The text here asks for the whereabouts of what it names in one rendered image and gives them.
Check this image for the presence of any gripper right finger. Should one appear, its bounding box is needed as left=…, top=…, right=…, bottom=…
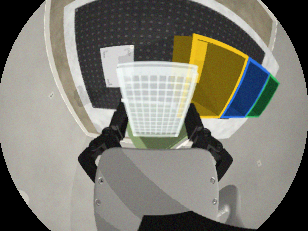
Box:
left=184, top=103, right=233, bottom=182

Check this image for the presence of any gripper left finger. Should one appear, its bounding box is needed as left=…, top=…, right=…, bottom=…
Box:
left=78, top=102, right=128, bottom=183

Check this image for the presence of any yellow open-top bin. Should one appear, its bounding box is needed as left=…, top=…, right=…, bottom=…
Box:
left=172, top=33, right=249, bottom=118

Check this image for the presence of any blue bin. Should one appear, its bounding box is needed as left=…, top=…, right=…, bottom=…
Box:
left=220, top=57, right=270, bottom=118

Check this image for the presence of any green open-top bin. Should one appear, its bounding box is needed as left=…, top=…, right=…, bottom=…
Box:
left=245, top=73, right=280, bottom=118

